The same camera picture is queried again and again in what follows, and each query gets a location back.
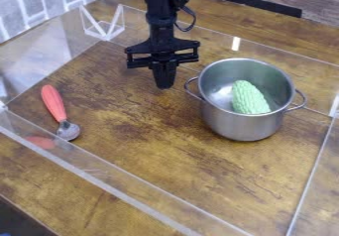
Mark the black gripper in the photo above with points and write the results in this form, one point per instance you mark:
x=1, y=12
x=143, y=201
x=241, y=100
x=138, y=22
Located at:
x=162, y=52

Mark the silver metal pot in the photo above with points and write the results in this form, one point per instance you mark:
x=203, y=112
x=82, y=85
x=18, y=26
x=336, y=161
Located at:
x=211, y=88

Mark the green knitted object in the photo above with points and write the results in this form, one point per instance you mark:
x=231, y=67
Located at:
x=247, y=99

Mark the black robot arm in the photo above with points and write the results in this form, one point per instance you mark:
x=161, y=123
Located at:
x=167, y=8

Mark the clear acrylic corner bracket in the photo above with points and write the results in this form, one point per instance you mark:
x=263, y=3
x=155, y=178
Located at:
x=102, y=29

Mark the black strip on wall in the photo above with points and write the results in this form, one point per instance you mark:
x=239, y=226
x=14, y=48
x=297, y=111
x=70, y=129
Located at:
x=271, y=7

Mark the orange handled metal spoon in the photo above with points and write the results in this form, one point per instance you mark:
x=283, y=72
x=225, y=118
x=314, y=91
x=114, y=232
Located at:
x=69, y=130

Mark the clear acrylic enclosure wall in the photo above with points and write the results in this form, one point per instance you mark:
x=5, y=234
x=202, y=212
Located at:
x=165, y=206

